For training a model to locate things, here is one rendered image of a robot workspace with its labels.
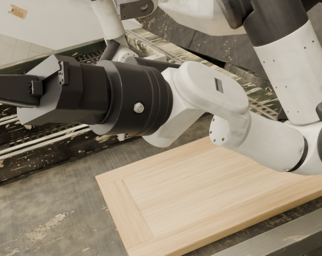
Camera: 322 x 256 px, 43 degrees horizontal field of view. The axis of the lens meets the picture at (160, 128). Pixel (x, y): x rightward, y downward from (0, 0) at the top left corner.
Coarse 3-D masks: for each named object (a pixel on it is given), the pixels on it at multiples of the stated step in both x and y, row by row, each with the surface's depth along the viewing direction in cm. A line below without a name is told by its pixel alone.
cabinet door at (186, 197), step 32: (160, 160) 110; (192, 160) 108; (224, 160) 105; (128, 192) 100; (160, 192) 98; (192, 192) 95; (224, 192) 93; (256, 192) 91; (288, 192) 88; (320, 192) 87; (128, 224) 89; (160, 224) 87; (192, 224) 85; (224, 224) 83
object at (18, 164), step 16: (80, 128) 126; (32, 144) 123; (48, 144) 121; (64, 144) 122; (80, 144) 124; (96, 144) 126; (0, 160) 117; (16, 160) 119; (32, 160) 121; (48, 160) 122; (0, 176) 119
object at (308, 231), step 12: (312, 216) 77; (276, 228) 76; (288, 228) 76; (300, 228) 75; (312, 228) 74; (252, 240) 75; (264, 240) 74; (276, 240) 74; (288, 240) 73; (300, 240) 73; (312, 240) 74; (228, 252) 73; (240, 252) 73; (252, 252) 72; (264, 252) 71; (276, 252) 72; (288, 252) 73; (300, 252) 74
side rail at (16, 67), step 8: (96, 40) 239; (104, 40) 236; (64, 48) 236; (72, 48) 232; (80, 48) 233; (88, 48) 234; (96, 48) 236; (104, 48) 238; (40, 56) 229; (48, 56) 228; (72, 56) 233; (80, 56) 234; (8, 64) 227; (16, 64) 224; (24, 64) 225; (32, 64) 227; (0, 72) 222; (8, 72) 224; (16, 72) 225
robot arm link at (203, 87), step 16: (192, 64) 52; (176, 80) 51; (192, 80) 49; (208, 80) 51; (224, 80) 54; (192, 96) 50; (208, 96) 50; (224, 96) 52; (240, 96) 54; (224, 112) 52; (240, 112) 52; (224, 128) 58; (240, 128) 54; (224, 144) 57; (240, 144) 57
